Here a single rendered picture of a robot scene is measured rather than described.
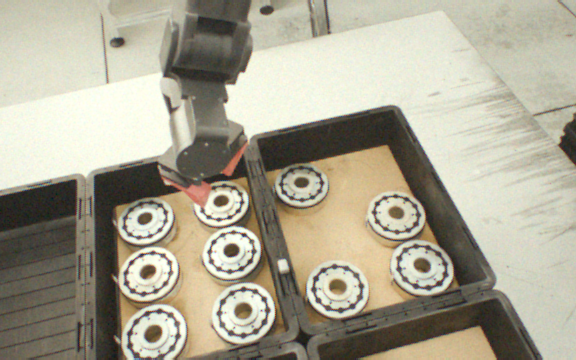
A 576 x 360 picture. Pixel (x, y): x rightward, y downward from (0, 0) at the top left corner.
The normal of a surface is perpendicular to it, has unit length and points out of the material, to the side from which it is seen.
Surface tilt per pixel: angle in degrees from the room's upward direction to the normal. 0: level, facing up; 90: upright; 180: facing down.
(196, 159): 91
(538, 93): 0
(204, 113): 25
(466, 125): 0
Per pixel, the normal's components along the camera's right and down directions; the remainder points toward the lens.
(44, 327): -0.06, -0.61
